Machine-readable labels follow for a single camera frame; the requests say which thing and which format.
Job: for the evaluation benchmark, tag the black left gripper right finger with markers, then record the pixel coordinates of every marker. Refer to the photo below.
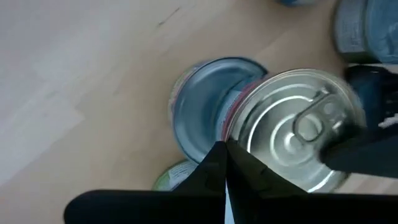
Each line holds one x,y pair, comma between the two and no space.
280,208

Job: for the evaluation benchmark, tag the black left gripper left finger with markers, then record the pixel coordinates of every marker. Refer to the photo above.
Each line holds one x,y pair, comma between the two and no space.
186,208

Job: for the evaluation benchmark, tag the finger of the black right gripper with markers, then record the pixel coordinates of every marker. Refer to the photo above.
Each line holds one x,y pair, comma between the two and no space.
357,155

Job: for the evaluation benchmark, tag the green label tuna can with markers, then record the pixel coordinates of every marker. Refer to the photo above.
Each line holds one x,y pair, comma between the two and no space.
199,109
174,177

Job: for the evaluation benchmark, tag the blue label gold lid can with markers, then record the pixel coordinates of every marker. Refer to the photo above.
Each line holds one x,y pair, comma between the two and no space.
357,31

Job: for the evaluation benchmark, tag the pink label silver lid can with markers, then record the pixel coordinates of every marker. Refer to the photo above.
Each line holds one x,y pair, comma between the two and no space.
280,124

